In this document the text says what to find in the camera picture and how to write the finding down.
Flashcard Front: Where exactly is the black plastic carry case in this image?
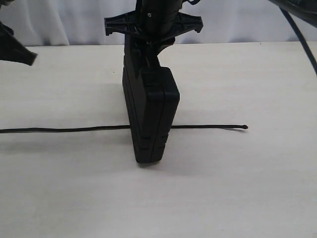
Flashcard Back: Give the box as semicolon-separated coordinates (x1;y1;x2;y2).
122;66;180;164

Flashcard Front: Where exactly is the black cord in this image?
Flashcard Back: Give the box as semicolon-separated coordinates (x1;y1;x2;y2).
0;124;248;134

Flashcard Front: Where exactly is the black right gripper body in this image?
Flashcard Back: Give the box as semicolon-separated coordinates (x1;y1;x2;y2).
105;11;204;41

